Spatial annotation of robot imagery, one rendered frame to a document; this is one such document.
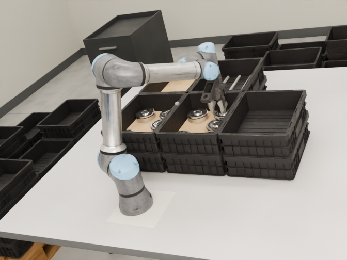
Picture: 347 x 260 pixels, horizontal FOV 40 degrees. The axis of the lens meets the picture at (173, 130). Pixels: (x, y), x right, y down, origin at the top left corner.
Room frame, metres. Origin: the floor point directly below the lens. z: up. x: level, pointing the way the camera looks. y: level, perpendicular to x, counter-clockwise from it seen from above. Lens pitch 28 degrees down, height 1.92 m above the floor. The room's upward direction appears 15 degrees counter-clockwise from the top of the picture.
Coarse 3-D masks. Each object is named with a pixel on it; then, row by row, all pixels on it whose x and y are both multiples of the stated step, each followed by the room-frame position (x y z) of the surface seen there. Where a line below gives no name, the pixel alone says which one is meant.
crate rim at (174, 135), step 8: (184, 96) 2.19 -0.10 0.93; (232, 104) 1.97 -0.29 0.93; (224, 120) 1.84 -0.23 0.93; (160, 128) 1.92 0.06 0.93; (160, 136) 1.88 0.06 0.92; (168, 136) 1.85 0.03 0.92; (176, 136) 1.83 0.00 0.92; (184, 136) 1.81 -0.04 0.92; (192, 136) 1.79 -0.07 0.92; (200, 136) 1.77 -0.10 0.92; (208, 136) 1.75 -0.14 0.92; (216, 136) 1.74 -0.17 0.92
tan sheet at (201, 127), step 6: (210, 114) 2.12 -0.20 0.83; (186, 120) 2.13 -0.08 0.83; (210, 120) 2.06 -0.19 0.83; (186, 126) 2.06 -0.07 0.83; (192, 126) 2.05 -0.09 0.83; (198, 126) 2.03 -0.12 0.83; (204, 126) 2.01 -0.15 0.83; (192, 132) 1.99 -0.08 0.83; (198, 132) 1.98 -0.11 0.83; (204, 132) 1.96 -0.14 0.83
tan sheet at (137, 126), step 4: (156, 112) 2.30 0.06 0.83; (160, 112) 2.29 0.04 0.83; (156, 116) 2.26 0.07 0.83; (136, 120) 2.28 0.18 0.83; (152, 120) 2.23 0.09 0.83; (132, 124) 2.24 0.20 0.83; (136, 124) 2.23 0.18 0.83; (140, 124) 2.21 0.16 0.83; (144, 124) 2.20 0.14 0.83; (148, 124) 2.19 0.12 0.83; (128, 128) 2.21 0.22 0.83; (132, 128) 2.19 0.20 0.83; (136, 128) 2.18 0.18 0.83; (140, 128) 2.17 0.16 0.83; (144, 128) 2.16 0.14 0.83; (148, 128) 2.15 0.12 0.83
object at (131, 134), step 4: (184, 92) 2.24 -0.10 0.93; (136, 96) 2.35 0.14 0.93; (132, 100) 2.32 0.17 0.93; (180, 100) 2.16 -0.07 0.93; (128, 104) 2.28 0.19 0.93; (124, 108) 2.24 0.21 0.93; (172, 108) 2.09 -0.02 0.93; (168, 112) 2.06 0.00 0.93; (164, 120) 1.99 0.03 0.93; (160, 124) 1.96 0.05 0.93; (156, 128) 1.93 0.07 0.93; (124, 132) 1.98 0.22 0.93; (128, 132) 1.97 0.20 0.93; (132, 132) 1.96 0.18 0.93; (136, 132) 1.95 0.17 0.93; (140, 132) 1.94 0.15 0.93; (144, 132) 1.93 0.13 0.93; (148, 132) 1.92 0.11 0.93; (152, 132) 1.90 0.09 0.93; (124, 136) 1.97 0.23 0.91; (128, 136) 1.96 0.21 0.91; (132, 136) 1.95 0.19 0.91; (136, 136) 1.94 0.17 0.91; (140, 136) 1.93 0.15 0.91; (144, 136) 1.92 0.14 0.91; (148, 136) 1.91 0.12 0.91; (152, 136) 1.90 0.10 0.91
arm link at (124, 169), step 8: (112, 160) 1.74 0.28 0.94; (120, 160) 1.73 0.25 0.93; (128, 160) 1.72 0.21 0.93; (136, 160) 1.72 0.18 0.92; (112, 168) 1.69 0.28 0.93; (120, 168) 1.68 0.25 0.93; (128, 168) 1.67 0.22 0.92; (136, 168) 1.69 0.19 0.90; (112, 176) 1.71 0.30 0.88; (120, 176) 1.66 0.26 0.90; (128, 176) 1.66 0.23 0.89; (136, 176) 1.68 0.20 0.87; (120, 184) 1.67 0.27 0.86; (128, 184) 1.66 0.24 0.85; (136, 184) 1.67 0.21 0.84; (120, 192) 1.68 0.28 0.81; (128, 192) 1.66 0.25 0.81
